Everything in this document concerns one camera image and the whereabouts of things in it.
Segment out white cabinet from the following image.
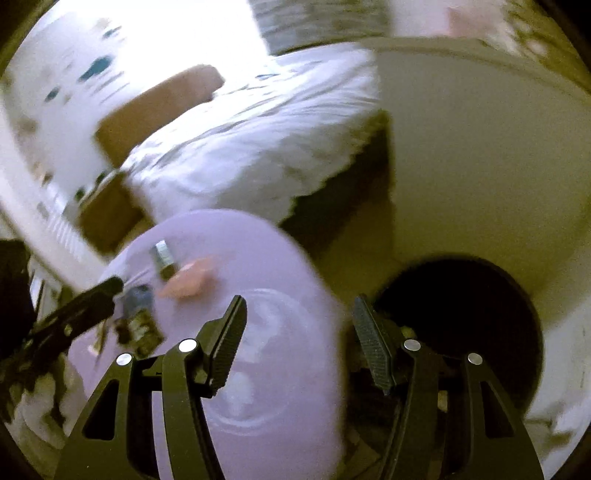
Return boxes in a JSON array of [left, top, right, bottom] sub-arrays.
[[360, 37, 591, 296]]

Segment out floral window blind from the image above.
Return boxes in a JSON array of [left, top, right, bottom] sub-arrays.
[[252, 0, 398, 56]]

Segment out bed with white duvet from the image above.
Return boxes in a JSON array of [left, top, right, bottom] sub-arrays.
[[122, 48, 384, 227]]

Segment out black round bin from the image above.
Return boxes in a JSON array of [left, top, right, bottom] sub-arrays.
[[374, 258, 544, 425]]

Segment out orange wrapper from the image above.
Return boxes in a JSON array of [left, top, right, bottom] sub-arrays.
[[157, 258, 215, 298]]

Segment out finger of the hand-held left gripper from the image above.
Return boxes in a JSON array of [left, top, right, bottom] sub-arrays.
[[28, 277, 124, 344]]

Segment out purple round tablecloth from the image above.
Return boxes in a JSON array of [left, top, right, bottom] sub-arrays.
[[67, 209, 349, 480]]

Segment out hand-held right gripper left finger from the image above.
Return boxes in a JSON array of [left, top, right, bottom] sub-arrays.
[[54, 295, 247, 480]]

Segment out cloud wall stickers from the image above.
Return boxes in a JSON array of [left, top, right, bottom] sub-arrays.
[[41, 18, 125, 102]]

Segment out dark wrapper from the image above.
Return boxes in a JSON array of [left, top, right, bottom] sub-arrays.
[[115, 286, 164, 356]]

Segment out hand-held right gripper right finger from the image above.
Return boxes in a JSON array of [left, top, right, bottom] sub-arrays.
[[353, 295, 546, 480]]

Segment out brown padded headboard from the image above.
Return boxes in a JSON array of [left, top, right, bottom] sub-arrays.
[[92, 65, 226, 169]]

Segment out silver snack wrapper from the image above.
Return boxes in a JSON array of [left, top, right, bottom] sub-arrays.
[[150, 240, 178, 280]]

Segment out wooden nightstand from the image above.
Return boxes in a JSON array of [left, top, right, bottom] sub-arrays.
[[76, 171, 155, 254]]

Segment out pink toy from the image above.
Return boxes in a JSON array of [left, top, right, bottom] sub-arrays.
[[445, 4, 490, 38]]

